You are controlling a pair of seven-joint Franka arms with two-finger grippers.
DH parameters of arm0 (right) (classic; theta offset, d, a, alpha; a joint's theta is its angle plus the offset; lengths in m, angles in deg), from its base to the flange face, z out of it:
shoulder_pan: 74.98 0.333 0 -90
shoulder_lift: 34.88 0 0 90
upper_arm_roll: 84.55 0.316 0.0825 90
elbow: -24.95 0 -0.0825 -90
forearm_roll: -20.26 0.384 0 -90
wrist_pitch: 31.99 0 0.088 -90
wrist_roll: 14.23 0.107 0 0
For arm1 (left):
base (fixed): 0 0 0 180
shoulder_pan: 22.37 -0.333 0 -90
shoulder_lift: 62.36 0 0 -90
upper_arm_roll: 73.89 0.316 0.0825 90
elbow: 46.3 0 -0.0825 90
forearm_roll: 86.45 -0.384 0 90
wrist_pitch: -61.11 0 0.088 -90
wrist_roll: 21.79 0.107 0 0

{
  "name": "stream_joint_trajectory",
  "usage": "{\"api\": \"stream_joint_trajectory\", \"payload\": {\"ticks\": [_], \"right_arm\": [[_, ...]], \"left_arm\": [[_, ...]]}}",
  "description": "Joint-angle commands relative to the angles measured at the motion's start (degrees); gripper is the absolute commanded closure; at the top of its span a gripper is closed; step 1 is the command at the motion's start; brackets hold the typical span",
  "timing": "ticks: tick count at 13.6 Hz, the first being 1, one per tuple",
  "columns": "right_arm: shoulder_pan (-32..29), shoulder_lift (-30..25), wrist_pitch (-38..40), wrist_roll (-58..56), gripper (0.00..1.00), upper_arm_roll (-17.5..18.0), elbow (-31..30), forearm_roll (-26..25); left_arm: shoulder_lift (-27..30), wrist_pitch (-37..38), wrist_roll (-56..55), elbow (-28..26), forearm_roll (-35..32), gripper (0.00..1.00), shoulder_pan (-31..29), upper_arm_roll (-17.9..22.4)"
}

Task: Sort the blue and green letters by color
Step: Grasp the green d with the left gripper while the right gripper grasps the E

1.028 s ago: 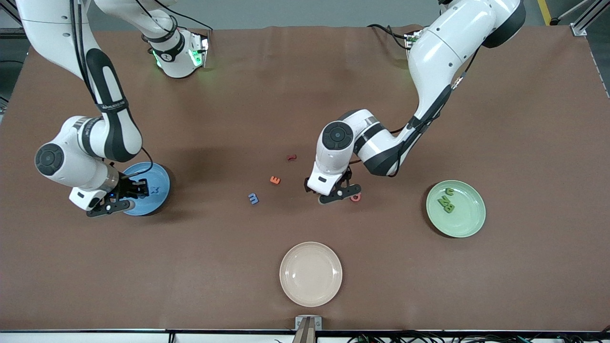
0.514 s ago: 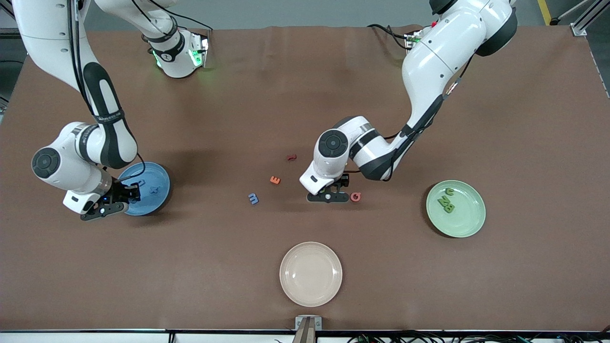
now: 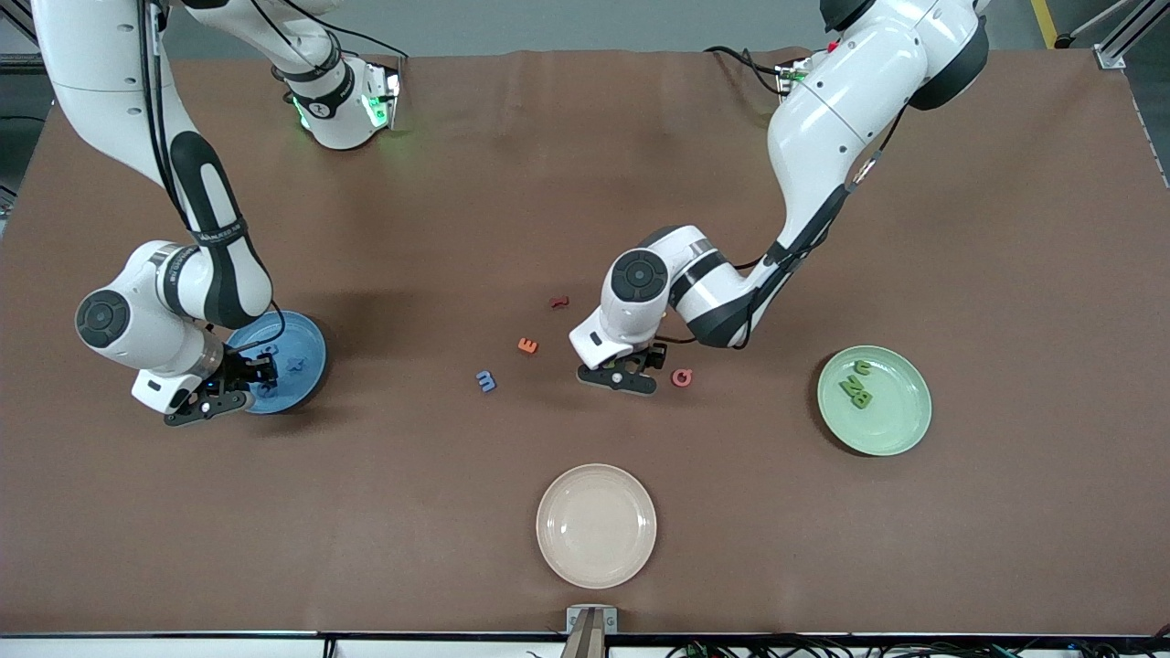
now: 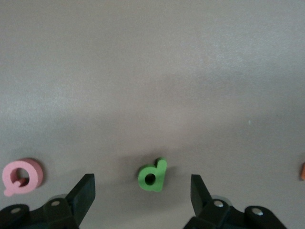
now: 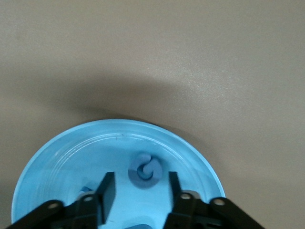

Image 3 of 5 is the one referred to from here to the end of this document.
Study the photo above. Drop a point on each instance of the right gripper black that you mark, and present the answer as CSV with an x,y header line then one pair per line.
x,y
239,369

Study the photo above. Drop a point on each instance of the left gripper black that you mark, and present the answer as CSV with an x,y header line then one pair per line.
x,y
651,353

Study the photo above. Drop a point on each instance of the blue letter m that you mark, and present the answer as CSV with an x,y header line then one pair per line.
x,y
485,381

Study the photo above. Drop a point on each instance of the green letter Z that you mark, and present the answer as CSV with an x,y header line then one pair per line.
x,y
850,386

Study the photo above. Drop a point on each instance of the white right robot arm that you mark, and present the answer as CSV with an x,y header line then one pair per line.
x,y
101,55

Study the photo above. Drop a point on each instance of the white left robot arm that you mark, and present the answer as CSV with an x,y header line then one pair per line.
x,y
850,91

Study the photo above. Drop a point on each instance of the salmon letter Q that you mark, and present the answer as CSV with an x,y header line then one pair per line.
x,y
675,377

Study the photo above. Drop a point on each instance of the blue plate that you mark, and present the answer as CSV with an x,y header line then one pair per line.
x,y
302,393

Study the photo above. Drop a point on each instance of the brown table mat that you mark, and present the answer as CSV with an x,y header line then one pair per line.
x,y
183,548

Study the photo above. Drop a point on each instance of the beige plate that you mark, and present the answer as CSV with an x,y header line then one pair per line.
x,y
594,525

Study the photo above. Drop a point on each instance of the white table edge strip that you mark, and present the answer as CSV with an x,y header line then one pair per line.
x,y
183,649

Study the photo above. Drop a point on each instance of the green letter B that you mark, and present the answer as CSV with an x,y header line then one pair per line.
x,y
862,399

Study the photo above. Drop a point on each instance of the green plate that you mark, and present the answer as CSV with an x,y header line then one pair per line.
x,y
891,425

